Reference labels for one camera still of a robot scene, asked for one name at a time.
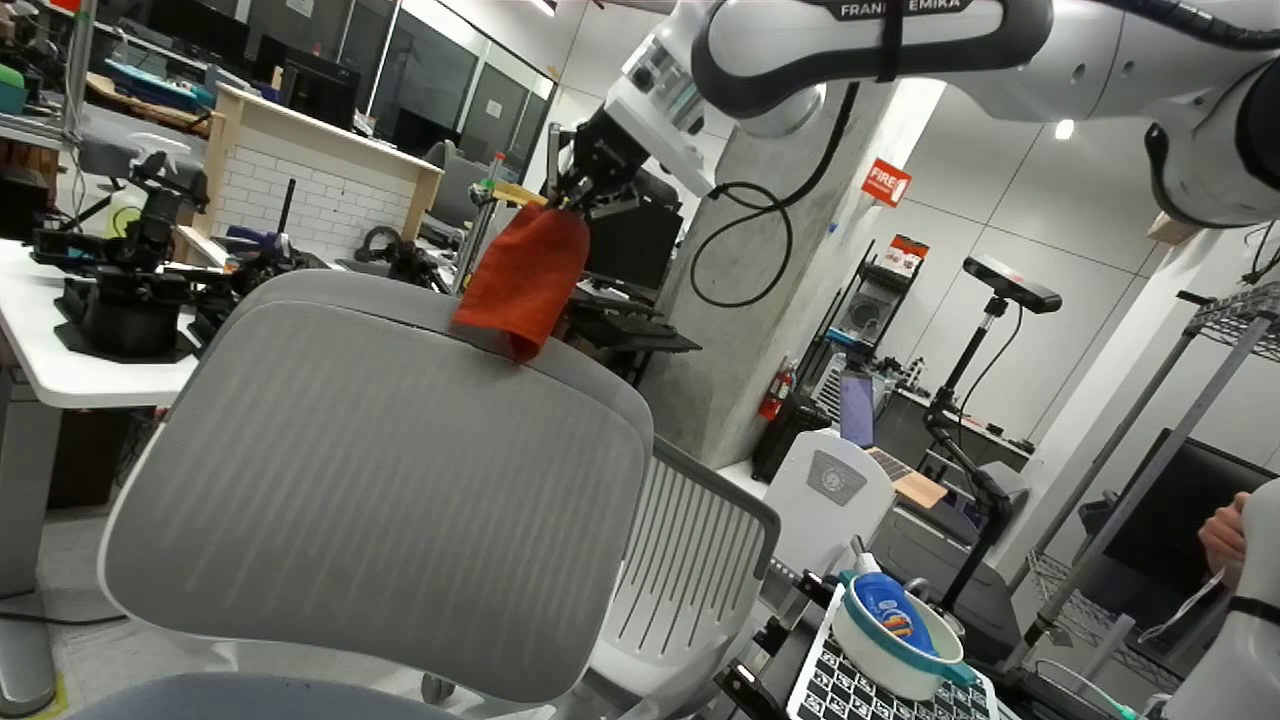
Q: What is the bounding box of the black machine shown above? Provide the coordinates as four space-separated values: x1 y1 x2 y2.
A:
583 194 687 296

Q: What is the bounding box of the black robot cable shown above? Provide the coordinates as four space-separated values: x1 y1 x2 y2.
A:
687 74 863 311

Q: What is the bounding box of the blue bottle white cap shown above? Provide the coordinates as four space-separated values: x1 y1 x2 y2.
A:
851 551 939 646

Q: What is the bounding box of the brown cardboard box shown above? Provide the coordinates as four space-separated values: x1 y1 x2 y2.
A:
893 466 953 515

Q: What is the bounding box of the black flat screen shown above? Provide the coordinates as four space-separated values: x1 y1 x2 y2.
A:
1076 426 1280 673

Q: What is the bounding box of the cluttered storage shelf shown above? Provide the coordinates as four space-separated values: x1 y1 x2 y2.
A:
0 0 225 153

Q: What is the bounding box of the black floor cable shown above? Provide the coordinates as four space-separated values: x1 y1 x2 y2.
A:
0 590 132 633

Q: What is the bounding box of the white plastic jug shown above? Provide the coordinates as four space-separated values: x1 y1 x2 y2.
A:
764 426 901 575

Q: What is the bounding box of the orange cloth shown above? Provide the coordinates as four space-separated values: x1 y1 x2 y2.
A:
449 200 590 369

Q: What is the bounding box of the person bare hand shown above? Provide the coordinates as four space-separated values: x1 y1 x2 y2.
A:
1197 487 1256 575

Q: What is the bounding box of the black desk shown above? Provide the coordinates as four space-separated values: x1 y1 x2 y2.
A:
564 283 704 393

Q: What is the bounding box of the red shelf label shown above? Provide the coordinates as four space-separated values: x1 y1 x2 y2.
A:
884 233 930 275

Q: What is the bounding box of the grey wire rack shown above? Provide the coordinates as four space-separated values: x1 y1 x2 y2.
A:
994 283 1280 673

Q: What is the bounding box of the dark glass partition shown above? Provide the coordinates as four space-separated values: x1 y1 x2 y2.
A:
244 0 557 184

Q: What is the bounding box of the brown wall box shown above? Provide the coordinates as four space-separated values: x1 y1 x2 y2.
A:
1148 194 1210 249

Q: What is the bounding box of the white cabinet yellow top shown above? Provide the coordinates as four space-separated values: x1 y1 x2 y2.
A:
454 175 557 293

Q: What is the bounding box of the black camera rig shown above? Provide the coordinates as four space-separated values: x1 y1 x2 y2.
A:
26 148 215 369

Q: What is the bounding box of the black camera tripod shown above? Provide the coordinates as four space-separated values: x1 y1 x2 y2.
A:
918 309 1017 615

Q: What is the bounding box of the purple container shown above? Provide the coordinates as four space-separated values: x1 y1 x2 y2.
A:
834 369 879 451

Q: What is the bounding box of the black stereo camera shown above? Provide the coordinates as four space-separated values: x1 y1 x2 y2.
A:
958 254 1068 319

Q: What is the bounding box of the black mechanical gadget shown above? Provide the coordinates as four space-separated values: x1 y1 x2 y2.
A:
183 175 342 362

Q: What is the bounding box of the black wire shelf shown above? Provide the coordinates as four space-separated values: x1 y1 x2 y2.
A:
803 237 930 445

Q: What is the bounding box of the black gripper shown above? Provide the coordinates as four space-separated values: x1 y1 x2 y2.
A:
548 107 660 225

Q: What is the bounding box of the red wall sign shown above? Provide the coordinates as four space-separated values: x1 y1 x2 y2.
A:
854 153 917 213

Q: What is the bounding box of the red fire extinguisher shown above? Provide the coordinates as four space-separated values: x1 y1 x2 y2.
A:
752 355 800 426

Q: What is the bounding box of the white work table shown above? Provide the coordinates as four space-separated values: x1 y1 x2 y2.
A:
0 237 204 714

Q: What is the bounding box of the grey mesh back office chair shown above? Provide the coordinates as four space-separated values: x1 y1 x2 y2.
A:
70 264 655 720

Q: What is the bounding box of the white tiled wooden box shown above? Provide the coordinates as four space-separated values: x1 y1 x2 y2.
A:
194 82 449 267

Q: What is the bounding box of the white bowl teal rim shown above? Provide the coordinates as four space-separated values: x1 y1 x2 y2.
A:
829 572 966 705

